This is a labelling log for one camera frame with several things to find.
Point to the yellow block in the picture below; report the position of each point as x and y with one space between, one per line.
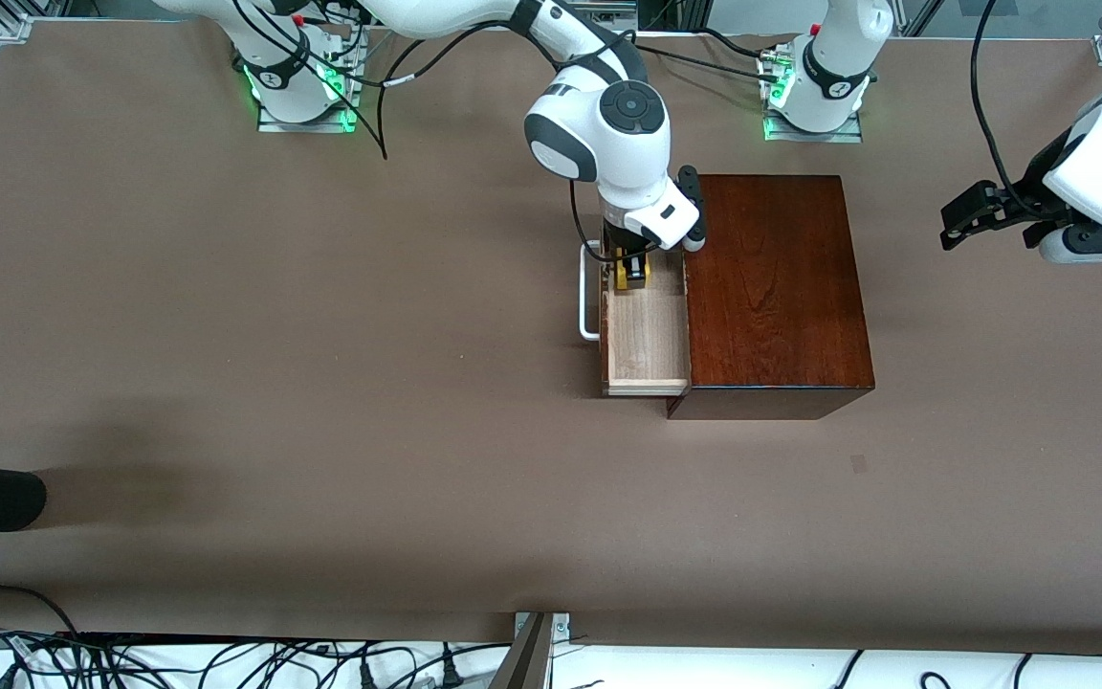
621 278

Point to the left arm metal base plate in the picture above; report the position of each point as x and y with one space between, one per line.
814 136

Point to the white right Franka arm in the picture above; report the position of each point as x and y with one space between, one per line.
608 144

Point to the paper table cover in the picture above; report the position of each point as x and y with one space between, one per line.
417 431

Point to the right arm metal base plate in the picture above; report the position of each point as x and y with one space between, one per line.
307 126

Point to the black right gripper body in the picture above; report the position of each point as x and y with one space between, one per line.
620 238

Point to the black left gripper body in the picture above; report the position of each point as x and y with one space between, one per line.
1028 198

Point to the grey metal post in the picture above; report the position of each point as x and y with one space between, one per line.
527 660

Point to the dark wooden drawer cabinet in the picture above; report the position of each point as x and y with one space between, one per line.
781 306

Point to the black power plug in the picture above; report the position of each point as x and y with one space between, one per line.
451 675
366 676

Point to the silver corner bracket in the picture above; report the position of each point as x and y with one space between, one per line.
562 627

